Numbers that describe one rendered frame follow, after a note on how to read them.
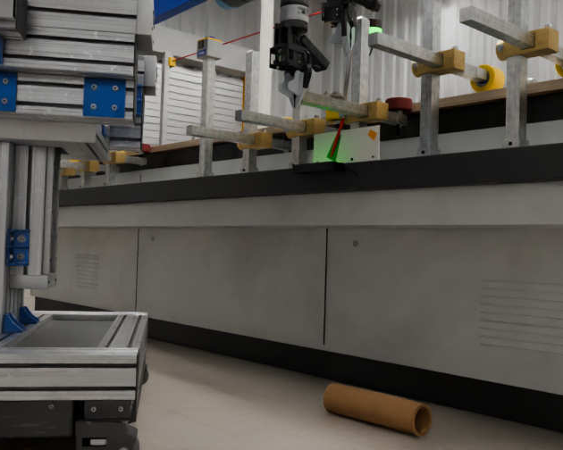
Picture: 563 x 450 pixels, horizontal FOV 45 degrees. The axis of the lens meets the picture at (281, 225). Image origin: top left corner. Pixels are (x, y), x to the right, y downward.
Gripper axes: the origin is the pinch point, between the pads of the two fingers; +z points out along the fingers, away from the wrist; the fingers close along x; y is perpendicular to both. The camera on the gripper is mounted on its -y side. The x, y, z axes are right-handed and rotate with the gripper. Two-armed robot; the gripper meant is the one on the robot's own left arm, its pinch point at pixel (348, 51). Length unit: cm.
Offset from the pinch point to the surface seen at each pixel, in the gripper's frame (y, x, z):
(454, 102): -25.9, -17.3, 12.8
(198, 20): 566, -723, -302
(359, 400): -10, 10, 95
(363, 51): -1.6, -7.0, -1.8
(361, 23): -1.2, -6.2, -9.7
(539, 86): -50, -9, 12
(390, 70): 306, -910, -243
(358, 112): -3.3, -0.6, 17.3
